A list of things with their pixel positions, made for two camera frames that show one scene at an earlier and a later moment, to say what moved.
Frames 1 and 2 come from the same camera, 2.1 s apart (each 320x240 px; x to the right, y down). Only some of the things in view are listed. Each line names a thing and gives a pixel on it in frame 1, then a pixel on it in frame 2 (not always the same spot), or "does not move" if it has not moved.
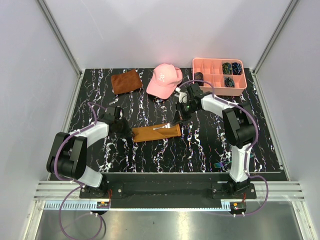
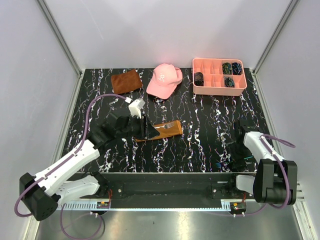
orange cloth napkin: (147, 133) does not move
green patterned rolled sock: (227, 68) does not move
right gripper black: (180, 117) → (234, 156)
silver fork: (167, 125) does not move
